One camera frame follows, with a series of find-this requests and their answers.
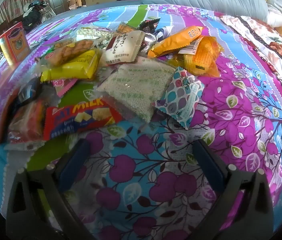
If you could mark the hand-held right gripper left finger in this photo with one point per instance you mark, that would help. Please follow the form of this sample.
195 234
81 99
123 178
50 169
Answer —
72 166

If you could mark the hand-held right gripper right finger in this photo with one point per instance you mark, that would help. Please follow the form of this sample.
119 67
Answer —
209 166

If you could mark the yellow snack packet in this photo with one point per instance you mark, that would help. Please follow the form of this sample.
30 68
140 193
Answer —
73 66

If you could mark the red clear snack packet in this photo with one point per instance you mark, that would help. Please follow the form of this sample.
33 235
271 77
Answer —
25 125

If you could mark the red oat bar packet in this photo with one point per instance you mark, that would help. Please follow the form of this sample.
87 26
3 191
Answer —
81 120

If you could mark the dark blue snack packet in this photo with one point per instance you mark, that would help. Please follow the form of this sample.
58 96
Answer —
29 91

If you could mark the purple floral bedsheet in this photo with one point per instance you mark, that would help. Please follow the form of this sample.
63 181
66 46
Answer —
243 105

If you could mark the teal patterned snack packet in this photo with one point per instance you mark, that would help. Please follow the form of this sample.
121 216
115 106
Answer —
178 97

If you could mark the pink snack packet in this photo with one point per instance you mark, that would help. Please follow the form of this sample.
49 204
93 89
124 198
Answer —
64 87

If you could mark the orange carton box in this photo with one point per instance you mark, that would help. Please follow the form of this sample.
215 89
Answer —
14 42

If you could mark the clear grain cracker packet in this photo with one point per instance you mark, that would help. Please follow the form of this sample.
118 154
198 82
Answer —
136 90

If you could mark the orange clear cake packet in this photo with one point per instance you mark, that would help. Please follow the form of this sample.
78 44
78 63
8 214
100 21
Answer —
203 57

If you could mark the clear peanut brittle packet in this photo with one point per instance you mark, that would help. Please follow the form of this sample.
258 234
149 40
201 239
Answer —
68 50

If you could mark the striped arched curtain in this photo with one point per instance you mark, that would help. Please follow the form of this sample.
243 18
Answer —
8 5

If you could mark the white brown-label snack packet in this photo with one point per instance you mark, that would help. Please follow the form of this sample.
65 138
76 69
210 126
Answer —
122 47

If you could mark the long orange snack packet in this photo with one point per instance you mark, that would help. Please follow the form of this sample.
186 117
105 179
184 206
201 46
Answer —
176 40

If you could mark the pile of clothes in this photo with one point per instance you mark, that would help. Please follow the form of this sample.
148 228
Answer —
38 10

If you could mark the white puffed snack packet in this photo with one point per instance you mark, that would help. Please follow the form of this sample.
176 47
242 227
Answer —
93 33

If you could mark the floral blanket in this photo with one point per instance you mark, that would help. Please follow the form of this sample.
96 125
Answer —
268 45

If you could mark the black snack packet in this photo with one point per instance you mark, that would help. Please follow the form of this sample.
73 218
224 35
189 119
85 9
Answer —
151 25

